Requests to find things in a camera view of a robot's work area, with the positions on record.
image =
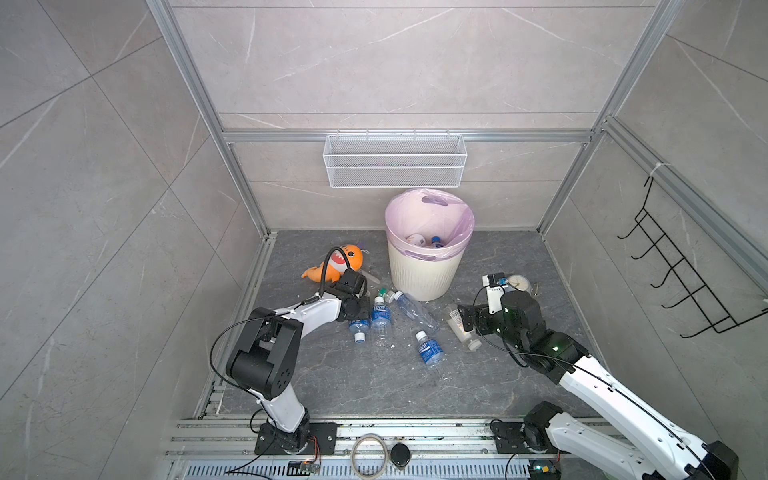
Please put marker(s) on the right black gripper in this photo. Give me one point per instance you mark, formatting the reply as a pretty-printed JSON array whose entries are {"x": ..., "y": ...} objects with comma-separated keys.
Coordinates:
[{"x": 469, "y": 318}]

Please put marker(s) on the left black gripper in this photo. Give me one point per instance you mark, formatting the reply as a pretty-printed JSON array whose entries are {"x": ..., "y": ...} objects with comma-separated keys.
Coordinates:
[{"x": 366, "y": 307}]

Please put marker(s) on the clear bottle orange white label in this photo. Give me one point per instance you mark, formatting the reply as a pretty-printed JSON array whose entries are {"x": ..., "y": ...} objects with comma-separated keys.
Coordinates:
[{"x": 467, "y": 338}]

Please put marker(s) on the pocari sweat bottle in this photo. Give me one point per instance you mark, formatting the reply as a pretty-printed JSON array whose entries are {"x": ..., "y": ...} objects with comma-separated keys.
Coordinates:
[
  {"x": 430, "y": 352},
  {"x": 360, "y": 329}
]

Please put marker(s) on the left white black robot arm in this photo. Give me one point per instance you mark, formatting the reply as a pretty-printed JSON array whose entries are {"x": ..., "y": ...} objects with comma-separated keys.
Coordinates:
[{"x": 264, "y": 357}]

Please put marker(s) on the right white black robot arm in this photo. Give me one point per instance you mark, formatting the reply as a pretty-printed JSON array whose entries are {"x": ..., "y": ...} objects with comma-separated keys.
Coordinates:
[{"x": 652, "y": 446}]

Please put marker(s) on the cream ribbed trash bin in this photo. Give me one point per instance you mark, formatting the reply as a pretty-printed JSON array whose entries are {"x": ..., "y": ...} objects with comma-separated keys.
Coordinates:
[{"x": 422, "y": 279}]

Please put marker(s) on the pink plastic bin liner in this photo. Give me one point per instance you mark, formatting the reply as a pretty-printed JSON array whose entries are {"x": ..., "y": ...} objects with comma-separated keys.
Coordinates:
[{"x": 429, "y": 212}]

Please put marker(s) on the orange shark plush toy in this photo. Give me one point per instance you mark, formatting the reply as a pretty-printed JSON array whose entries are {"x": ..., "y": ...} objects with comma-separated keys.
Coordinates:
[{"x": 338, "y": 263}]

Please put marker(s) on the Pocari Sweat bottle upright label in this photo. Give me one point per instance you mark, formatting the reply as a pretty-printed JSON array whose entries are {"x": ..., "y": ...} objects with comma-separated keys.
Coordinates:
[{"x": 381, "y": 322}]

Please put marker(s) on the long clear blue-tint bottle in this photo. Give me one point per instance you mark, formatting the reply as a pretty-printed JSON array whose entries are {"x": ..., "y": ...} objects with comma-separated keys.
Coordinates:
[{"x": 416, "y": 313}]

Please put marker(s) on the black round device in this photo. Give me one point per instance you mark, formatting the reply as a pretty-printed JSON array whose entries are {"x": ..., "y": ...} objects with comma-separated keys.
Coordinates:
[{"x": 400, "y": 455}]

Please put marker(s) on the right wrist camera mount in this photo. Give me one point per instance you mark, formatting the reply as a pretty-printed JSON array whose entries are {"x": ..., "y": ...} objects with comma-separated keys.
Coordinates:
[{"x": 494, "y": 285}]

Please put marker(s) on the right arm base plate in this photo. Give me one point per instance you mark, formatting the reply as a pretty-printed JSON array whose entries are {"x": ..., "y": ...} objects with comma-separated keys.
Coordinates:
[{"x": 522, "y": 437}]

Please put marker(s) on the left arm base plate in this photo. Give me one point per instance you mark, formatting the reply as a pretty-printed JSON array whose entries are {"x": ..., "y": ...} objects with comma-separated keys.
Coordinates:
[{"x": 308, "y": 438}]

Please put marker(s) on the black wire hook rack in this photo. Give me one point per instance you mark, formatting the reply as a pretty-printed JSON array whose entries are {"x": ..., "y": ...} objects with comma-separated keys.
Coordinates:
[{"x": 696, "y": 290}]

